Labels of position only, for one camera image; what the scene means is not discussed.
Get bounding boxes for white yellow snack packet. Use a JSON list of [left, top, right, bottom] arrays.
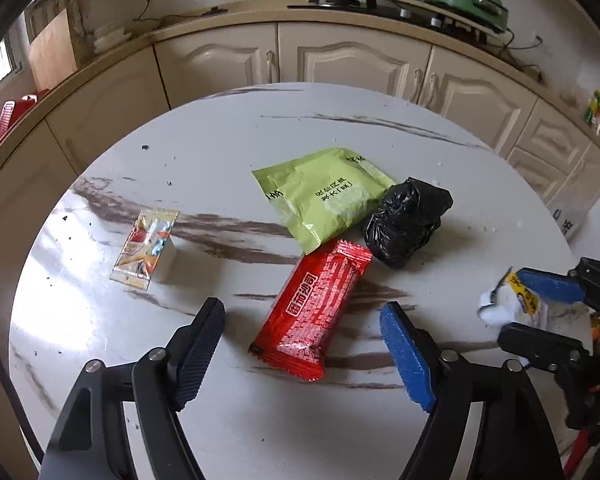
[[477, 268, 548, 330]]

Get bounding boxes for red snack bar wrapper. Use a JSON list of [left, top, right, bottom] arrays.
[[249, 240, 372, 382]]

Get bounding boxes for strawberry jelly stick packet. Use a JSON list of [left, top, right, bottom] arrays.
[[109, 208, 180, 290]]

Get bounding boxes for black plastic bag ball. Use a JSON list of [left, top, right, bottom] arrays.
[[364, 178, 453, 270]]

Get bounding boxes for light green snack packet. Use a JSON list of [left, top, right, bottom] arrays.
[[252, 148, 394, 255]]

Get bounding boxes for round white marble table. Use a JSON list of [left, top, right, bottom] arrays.
[[8, 82, 586, 480]]

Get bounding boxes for lower cream base cabinets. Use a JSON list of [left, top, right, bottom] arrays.
[[0, 18, 600, 354]]

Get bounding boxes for red plastic basket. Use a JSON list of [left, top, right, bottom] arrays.
[[0, 89, 50, 141]]

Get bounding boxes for stacked white bowls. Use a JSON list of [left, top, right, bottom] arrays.
[[94, 22, 132, 54]]

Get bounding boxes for wooden cutting board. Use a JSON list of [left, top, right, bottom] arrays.
[[28, 9, 80, 92]]

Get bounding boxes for black gas stove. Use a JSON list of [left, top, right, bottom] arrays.
[[288, 0, 500, 44]]

